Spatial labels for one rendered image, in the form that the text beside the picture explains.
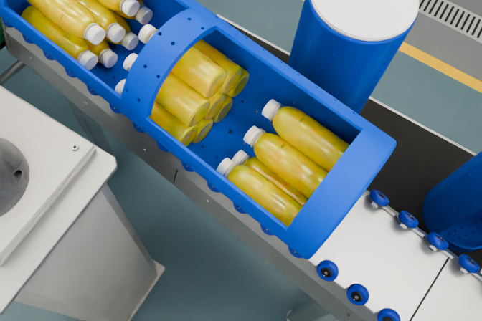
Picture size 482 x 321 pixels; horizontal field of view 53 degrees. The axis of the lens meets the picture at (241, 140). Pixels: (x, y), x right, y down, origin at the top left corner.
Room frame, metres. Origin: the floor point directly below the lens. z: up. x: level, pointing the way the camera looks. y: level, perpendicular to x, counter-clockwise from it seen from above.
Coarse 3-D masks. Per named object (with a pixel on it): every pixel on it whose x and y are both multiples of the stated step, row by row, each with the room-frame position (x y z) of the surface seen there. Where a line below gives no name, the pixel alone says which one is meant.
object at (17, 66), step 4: (0, 44) 0.78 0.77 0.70; (4, 44) 0.78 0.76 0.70; (0, 48) 0.77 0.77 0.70; (20, 60) 0.96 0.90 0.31; (16, 64) 0.94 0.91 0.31; (20, 64) 0.94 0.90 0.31; (24, 64) 0.95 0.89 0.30; (8, 68) 0.92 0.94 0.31; (12, 68) 0.92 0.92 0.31; (16, 68) 0.92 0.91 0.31; (20, 68) 0.93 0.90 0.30; (4, 72) 0.90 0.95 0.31; (8, 72) 0.90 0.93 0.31; (12, 72) 0.90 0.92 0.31; (0, 76) 0.88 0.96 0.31; (4, 76) 0.88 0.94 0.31; (8, 76) 0.89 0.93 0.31; (0, 80) 0.86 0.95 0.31; (4, 80) 0.87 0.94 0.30; (0, 84) 0.85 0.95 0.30
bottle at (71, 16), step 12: (36, 0) 0.64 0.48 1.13; (48, 0) 0.64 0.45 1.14; (60, 0) 0.64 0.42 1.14; (72, 0) 0.65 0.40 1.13; (48, 12) 0.62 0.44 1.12; (60, 12) 0.61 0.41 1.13; (72, 12) 0.61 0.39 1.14; (84, 12) 0.62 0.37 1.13; (60, 24) 0.60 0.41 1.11; (72, 24) 0.59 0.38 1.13; (84, 24) 0.60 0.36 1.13; (96, 24) 0.61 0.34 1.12; (84, 36) 0.58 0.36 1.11
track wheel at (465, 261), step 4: (460, 256) 0.26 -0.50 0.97; (464, 256) 0.26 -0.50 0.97; (460, 260) 0.25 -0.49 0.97; (464, 260) 0.25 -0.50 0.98; (468, 260) 0.25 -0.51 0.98; (472, 260) 0.25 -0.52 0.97; (460, 264) 0.24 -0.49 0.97; (464, 264) 0.24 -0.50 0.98; (468, 264) 0.24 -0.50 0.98; (472, 264) 0.24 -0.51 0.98; (476, 264) 0.25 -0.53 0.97; (468, 268) 0.23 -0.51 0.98; (472, 268) 0.23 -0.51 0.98; (476, 268) 0.24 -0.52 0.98; (472, 272) 0.23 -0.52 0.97; (476, 272) 0.23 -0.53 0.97
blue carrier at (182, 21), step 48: (0, 0) 0.62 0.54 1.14; (144, 0) 0.76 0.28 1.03; (192, 0) 0.65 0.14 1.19; (48, 48) 0.54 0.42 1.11; (144, 48) 0.50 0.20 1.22; (240, 48) 0.62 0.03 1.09; (144, 96) 0.42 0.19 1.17; (240, 96) 0.56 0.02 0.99; (288, 96) 0.54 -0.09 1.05; (192, 144) 0.42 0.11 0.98; (240, 144) 0.45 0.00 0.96; (384, 144) 0.37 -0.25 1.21; (240, 192) 0.28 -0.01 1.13; (336, 192) 0.27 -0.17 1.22; (288, 240) 0.21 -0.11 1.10
